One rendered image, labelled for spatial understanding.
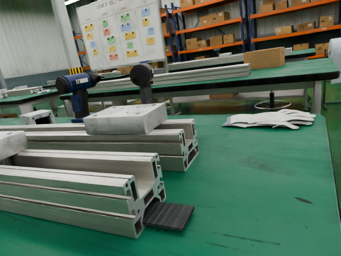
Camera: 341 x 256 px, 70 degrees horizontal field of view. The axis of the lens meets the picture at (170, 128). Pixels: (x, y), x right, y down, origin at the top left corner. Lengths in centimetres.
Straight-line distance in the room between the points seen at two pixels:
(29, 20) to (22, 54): 181
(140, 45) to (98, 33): 80
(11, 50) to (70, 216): 1355
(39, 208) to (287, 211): 39
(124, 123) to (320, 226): 37
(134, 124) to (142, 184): 15
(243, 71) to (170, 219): 159
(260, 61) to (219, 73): 50
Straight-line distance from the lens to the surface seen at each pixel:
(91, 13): 431
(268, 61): 227
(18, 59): 1393
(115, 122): 53
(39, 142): 74
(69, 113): 395
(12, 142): 59
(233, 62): 368
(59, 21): 942
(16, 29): 1427
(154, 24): 359
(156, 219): 37
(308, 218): 38
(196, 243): 34
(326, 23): 976
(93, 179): 36
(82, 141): 63
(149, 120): 51
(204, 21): 1051
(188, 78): 199
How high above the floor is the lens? 101
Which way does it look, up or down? 17 degrees down
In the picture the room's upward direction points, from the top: 9 degrees counter-clockwise
